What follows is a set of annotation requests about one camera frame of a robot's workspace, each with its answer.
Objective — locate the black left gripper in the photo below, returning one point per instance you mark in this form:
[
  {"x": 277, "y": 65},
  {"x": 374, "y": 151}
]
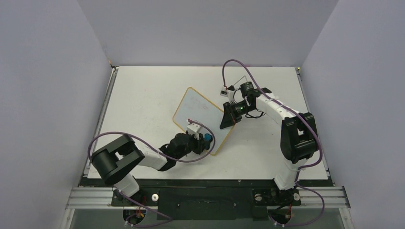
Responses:
[{"x": 200, "y": 144}]

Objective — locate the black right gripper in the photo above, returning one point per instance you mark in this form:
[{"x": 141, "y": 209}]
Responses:
[{"x": 229, "y": 112}]

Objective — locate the blue whiteboard eraser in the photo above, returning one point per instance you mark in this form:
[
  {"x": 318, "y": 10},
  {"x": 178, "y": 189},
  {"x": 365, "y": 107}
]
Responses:
[{"x": 208, "y": 137}]

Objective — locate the yellow framed whiteboard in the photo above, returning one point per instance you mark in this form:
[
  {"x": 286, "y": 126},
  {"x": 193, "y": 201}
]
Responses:
[{"x": 197, "y": 107}]

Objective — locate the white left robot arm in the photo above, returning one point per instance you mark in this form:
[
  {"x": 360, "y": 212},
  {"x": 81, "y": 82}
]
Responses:
[{"x": 117, "y": 159}]

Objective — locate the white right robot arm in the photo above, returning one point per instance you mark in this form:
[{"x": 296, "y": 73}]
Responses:
[{"x": 297, "y": 142}]

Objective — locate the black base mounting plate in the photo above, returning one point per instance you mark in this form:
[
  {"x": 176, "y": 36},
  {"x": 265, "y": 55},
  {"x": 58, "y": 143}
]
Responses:
[{"x": 262, "y": 199}]

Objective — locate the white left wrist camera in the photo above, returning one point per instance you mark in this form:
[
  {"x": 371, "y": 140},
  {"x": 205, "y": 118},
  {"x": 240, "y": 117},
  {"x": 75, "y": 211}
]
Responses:
[{"x": 193, "y": 129}]

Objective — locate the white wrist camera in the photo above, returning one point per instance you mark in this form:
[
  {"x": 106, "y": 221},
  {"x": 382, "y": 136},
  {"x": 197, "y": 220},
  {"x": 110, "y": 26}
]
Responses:
[
  {"x": 227, "y": 91},
  {"x": 193, "y": 129}
]

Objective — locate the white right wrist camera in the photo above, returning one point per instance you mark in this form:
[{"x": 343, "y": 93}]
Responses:
[{"x": 227, "y": 91}]

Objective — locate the aluminium front rail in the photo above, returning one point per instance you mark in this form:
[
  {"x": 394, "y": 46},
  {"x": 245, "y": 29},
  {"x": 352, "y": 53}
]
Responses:
[{"x": 104, "y": 198}]

